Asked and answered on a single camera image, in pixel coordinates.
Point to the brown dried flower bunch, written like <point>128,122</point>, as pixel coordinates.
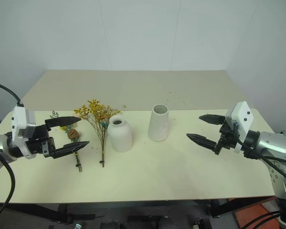
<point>73,134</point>

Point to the white tapered vase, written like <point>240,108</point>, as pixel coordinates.
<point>158,126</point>

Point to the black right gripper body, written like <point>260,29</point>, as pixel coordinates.
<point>226,138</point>

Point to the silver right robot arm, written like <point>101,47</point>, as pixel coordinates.
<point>274,145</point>

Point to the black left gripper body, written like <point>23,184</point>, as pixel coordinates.
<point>38,143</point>

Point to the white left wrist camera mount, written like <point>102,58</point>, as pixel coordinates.
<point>19,124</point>

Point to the black table frame brace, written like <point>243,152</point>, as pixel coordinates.
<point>231,207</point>
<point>50,212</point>

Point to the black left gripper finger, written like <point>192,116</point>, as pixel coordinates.
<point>71,148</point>
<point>64,120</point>

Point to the white round-shouldered vase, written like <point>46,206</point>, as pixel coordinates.
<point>120,137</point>

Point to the orange red object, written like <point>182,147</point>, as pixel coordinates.
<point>255,214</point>

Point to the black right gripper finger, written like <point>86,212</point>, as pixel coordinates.
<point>201,140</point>
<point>213,119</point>

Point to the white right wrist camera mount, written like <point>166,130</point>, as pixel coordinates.
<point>240,115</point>

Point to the yellow dried flower bunch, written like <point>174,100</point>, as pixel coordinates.
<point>95,110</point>

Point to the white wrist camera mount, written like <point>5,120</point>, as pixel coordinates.
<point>19,124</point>
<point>240,115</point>

